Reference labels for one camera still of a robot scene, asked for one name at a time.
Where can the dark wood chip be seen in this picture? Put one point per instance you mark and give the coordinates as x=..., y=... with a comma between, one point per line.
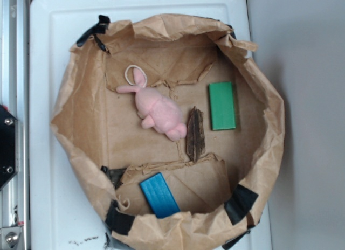
x=195, y=135

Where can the brown paper lined bin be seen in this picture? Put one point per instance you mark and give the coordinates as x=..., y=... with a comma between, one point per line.
x=222, y=195

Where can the pink plush bunny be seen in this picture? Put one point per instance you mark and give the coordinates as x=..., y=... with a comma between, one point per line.
x=156, y=110

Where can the green rectangular block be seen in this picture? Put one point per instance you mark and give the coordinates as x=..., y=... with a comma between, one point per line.
x=222, y=106

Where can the blue rectangular block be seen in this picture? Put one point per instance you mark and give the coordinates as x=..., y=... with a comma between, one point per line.
x=159, y=196

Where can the white plastic table tray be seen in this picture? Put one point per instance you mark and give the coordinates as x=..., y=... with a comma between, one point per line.
x=61, y=216

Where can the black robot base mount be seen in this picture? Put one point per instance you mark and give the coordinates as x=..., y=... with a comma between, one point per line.
x=8, y=147

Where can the aluminium frame rail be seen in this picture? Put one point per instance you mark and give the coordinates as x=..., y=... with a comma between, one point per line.
x=15, y=207

